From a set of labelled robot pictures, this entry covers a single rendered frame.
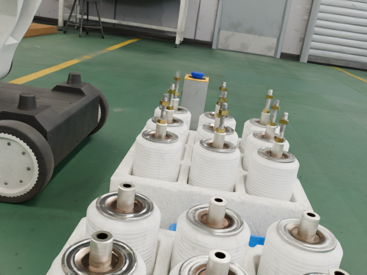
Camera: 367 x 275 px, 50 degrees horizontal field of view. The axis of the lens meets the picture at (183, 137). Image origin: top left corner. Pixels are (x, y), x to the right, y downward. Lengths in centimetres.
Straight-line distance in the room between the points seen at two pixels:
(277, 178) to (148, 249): 34
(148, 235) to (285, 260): 17
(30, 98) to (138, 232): 62
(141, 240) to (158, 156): 29
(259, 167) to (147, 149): 22
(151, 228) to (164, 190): 26
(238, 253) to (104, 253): 18
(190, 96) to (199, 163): 41
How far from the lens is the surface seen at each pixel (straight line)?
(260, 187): 78
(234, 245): 49
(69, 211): 100
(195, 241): 48
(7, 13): 118
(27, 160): 99
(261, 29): 591
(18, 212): 101
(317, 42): 602
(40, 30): 469
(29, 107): 104
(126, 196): 50
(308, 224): 52
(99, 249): 40
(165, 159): 76
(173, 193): 75
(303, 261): 50
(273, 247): 52
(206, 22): 588
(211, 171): 76
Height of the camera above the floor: 50
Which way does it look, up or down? 18 degrees down
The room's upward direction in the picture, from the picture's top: 8 degrees clockwise
